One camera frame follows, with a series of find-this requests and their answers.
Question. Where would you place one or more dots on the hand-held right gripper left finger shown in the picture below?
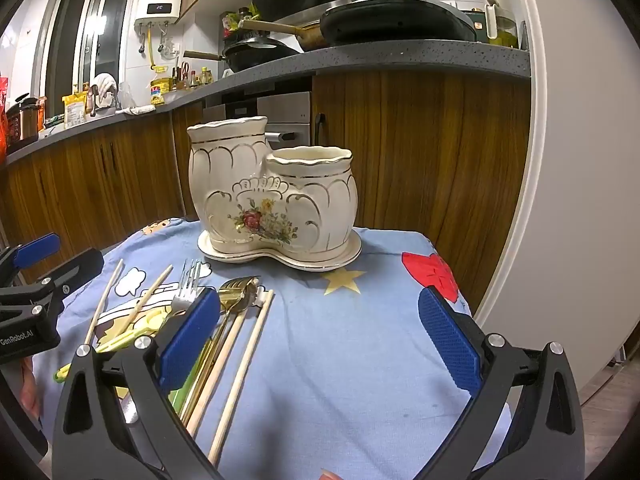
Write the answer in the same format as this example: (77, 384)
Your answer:
(190, 340)

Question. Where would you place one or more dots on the silver fork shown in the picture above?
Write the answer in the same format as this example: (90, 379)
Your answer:
(185, 300)

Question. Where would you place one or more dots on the cream floral ceramic utensil holder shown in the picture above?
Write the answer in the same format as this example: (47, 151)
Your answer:
(260, 185)

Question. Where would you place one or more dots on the white cloth on faucet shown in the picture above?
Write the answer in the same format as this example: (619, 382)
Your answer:
(104, 85)

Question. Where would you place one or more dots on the stainless built-in oven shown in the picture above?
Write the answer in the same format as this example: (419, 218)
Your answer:
(285, 110)

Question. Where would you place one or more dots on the black frying pan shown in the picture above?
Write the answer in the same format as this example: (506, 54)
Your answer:
(255, 55)

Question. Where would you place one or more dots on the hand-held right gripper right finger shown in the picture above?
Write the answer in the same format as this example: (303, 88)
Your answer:
(450, 345)

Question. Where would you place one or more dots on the cream ceramic saucer tray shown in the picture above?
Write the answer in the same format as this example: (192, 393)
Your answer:
(320, 260)

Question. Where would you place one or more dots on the row of condiment bottles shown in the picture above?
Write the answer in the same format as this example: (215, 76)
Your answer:
(192, 79)

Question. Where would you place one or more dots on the white rag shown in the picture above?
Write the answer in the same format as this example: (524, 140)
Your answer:
(135, 110)

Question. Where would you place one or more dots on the yellow cooking oil bottle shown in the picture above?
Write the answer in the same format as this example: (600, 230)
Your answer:
(159, 92)

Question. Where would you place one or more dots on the yellow food packet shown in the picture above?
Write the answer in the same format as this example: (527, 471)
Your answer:
(75, 110)

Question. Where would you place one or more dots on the gold spoon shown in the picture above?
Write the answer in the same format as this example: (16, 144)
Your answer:
(237, 292)

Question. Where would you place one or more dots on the green seasoning packet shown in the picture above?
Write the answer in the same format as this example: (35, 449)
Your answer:
(235, 22)

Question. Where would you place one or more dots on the red plastic bag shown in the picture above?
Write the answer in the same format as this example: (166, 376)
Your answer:
(3, 110)

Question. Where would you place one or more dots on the oil dispenser with white top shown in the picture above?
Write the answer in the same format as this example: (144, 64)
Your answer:
(495, 0)

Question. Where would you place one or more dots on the grey stone kitchen countertop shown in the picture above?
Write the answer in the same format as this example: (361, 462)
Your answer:
(400, 60)

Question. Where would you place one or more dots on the brown pressure cooker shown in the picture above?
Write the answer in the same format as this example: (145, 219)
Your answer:
(22, 120)

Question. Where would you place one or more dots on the sliding glass door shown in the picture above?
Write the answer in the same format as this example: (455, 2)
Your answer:
(75, 35)

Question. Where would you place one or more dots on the dark green appliance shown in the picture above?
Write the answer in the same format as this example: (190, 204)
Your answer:
(475, 20)

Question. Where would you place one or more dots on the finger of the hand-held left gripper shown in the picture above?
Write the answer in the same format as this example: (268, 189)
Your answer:
(80, 267)
(37, 251)

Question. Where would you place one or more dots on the blue printed cloth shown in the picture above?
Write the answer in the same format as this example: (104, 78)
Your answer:
(325, 360)

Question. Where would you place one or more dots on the black electric griddle pan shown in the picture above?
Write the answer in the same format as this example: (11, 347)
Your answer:
(390, 22)

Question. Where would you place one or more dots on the person's left hand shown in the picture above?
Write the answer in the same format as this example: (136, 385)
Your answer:
(30, 395)

